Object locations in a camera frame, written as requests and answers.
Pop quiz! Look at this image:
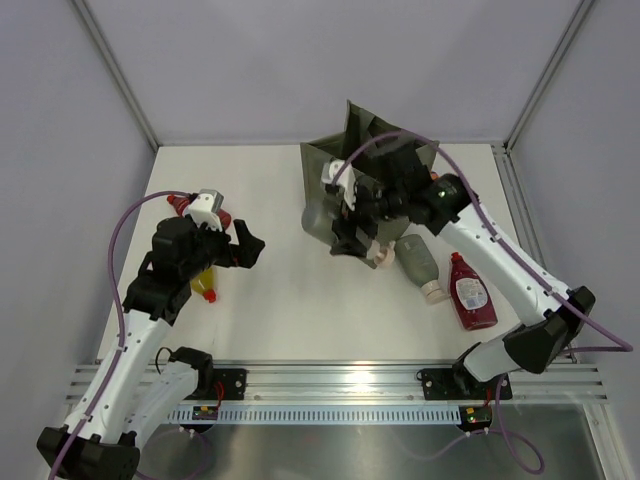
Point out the yellow bottle red cap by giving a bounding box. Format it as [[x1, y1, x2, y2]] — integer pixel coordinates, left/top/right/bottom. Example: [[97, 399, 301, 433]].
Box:
[[190, 267, 217, 303]]

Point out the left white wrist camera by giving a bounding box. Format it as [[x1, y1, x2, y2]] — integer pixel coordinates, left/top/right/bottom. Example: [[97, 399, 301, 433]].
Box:
[[183, 189, 226, 232]]

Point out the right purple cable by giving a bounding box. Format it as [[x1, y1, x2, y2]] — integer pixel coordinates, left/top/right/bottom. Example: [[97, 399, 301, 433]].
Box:
[[332, 128, 640, 474]]

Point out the aluminium frame post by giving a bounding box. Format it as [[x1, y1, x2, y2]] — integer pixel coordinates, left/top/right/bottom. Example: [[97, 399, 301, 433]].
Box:
[[68, 0, 161, 153], [503, 0, 598, 153]]

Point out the red bottle on right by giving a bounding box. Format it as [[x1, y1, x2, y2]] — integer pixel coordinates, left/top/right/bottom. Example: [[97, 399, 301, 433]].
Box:
[[449, 252, 498, 331]]

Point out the aluminium mounting rail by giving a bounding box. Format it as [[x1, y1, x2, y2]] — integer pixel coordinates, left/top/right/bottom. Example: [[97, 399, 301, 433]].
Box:
[[64, 360, 610, 406]]

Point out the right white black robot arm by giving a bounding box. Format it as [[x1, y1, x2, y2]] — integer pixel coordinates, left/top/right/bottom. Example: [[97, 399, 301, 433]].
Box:
[[321, 142, 595, 397]]

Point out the green bottle beige cap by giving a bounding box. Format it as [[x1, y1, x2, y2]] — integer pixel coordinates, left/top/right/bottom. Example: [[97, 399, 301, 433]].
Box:
[[395, 234, 447, 305]]

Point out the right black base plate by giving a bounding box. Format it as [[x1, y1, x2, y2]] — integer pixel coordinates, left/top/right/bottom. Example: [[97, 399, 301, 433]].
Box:
[[415, 367, 513, 401]]

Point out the green canvas bag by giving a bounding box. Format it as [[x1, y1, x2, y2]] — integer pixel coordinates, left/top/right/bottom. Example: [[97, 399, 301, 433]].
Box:
[[300, 102, 436, 245]]

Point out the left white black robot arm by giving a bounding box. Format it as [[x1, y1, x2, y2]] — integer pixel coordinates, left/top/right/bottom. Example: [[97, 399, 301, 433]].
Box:
[[37, 217, 265, 479]]

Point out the green pump bottle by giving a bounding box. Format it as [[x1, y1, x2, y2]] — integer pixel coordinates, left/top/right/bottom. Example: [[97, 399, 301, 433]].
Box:
[[301, 200, 395, 269]]

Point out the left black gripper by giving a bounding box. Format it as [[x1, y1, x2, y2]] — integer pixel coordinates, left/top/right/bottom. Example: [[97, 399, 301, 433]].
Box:
[[180, 216, 264, 281]]

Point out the white slotted cable duct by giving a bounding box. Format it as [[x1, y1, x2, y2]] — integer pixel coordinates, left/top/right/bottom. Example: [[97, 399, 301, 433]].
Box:
[[165, 404, 461, 425]]

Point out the purple cable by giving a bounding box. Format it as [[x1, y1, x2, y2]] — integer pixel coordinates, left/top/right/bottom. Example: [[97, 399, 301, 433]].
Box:
[[47, 189, 221, 480], [332, 128, 640, 474]]

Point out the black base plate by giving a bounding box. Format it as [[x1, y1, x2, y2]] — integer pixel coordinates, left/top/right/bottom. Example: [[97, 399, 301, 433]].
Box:
[[188, 368, 247, 401], [415, 367, 513, 401]]

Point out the left aluminium frame post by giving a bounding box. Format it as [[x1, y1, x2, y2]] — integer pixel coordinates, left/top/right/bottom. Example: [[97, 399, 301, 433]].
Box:
[[68, 0, 161, 153]]

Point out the right aluminium frame post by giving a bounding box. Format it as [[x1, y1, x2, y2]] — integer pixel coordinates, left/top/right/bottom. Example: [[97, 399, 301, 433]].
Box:
[[503, 0, 598, 153]]

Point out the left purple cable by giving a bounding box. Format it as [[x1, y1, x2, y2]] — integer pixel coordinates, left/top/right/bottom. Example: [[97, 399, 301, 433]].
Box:
[[47, 189, 221, 480]]

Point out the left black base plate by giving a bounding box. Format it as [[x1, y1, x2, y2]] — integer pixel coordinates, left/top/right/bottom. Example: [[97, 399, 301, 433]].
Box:
[[188, 368, 247, 401]]

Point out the red bottle on left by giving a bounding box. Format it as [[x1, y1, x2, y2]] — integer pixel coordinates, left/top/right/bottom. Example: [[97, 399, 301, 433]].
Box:
[[166, 194, 232, 230]]

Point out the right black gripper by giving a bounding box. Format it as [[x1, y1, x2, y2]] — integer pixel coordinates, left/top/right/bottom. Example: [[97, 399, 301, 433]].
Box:
[[331, 179, 408, 259]]

